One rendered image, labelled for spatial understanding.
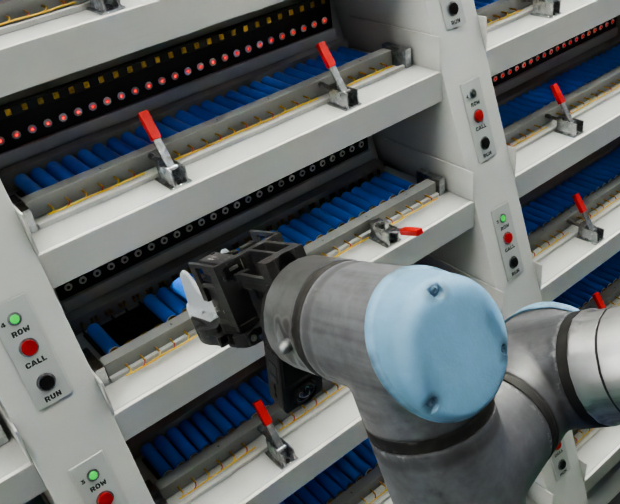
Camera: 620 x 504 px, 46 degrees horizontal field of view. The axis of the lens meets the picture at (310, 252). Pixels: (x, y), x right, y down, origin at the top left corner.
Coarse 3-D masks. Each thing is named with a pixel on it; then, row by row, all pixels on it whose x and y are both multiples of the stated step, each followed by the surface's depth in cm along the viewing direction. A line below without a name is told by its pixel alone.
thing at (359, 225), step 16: (416, 192) 110; (432, 192) 112; (384, 208) 107; (400, 208) 109; (352, 224) 104; (368, 224) 106; (320, 240) 102; (336, 240) 103; (336, 256) 101; (176, 320) 91; (144, 336) 89; (160, 336) 89; (176, 336) 91; (112, 352) 88; (128, 352) 87; (144, 352) 89; (160, 352) 88; (112, 368) 87; (128, 368) 87
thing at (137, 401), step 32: (352, 160) 118; (416, 160) 116; (288, 192) 112; (448, 192) 113; (224, 224) 106; (288, 224) 111; (416, 224) 107; (448, 224) 108; (160, 256) 101; (352, 256) 102; (384, 256) 102; (416, 256) 106; (96, 288) 97; (96, 352) 92; (192, 352) 89; (224, 352) 89; (256, 352) 93; (128, 384) 86; (160, 384) 85; (192, 384) 88; (128, 416) 84; (160, 416) 87
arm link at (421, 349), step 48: (336, 288) 49; (384, 288) 45; (432, 288) 43; (480, 288) 45; (336, 336) 47; (384, 336) 43; (432, 336) 43; (480, 336) 45; (384, 384) 43; (432, 384) 43; (480, 384) 45; (384, 432) 47; (432, 432) 45
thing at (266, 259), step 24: (264, 240) 62; (192, 264) 63; (216, 264) 62; (240, 264) 62; (264, 264) 56; (216, 288) 61; (240, 288) 61; (264, 288) 58; (216, 312) 66; (240, 312) 61; (240, 336) 62
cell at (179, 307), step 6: (162, 288) 98; (156, 294) 98; (162, 294) 97; (168, 294) 97; (174, 294) 97; (162, 300) 97; (168, 300) 96; (174, 300) 95; (180, 300) 95; (168, 306) 96; (174, 306) 95; (180, 306) 94; (174, 312) 95; (180, 312) 94
